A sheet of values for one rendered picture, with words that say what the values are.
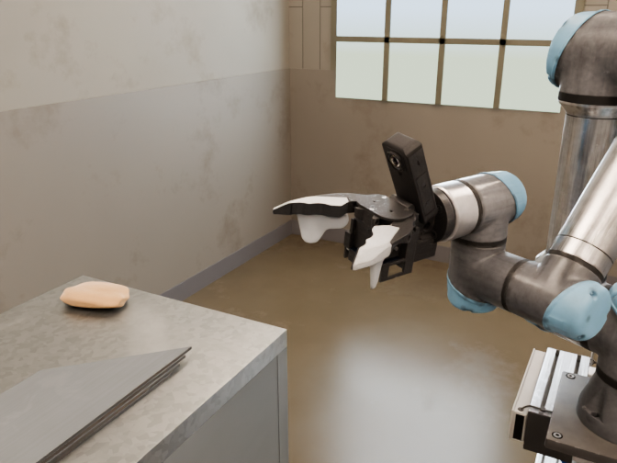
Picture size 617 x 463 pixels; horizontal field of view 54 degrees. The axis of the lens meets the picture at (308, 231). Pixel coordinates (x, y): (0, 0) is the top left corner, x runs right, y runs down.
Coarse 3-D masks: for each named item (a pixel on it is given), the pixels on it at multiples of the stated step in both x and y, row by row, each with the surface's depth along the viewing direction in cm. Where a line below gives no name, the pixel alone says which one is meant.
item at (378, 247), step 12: (384, 228) 66; (396, 228) 67; (372, 240) 63; (384, 240) 64; (360, 252) 61; (372, 252) 62; (384, 252) 63; (360, 264) 60; (372, 264) 62; (372, 276) 64; (372, 288) 65
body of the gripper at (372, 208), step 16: (368, 208) 70; (384, 208) 70; (400, 208) 71; (448, 208) 74; (352, 224) 73; (368, 224) 70; (416, 224) 73; (432, 224) 76; (448, 224) 74; (352, 240) 74; (416, 240) 71; (432, 240) 76; (352, 256) 74; (400, 256) 72; (416, 256) 76; (384, 272) 70; (400, 272) 73
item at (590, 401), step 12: (600, 372) 97; (588, 384) 101; (600, 384) 97; (612, 384) 95; (588, 396) 99; (600, 396) 97; (612, 396) 95; (588, 408) 99; (600, 408) 98; (612, 408) 95; (588, 420) 98; (600, 420) 97; (612, 420) 95; (600, 432) 96; (612, 432) 95
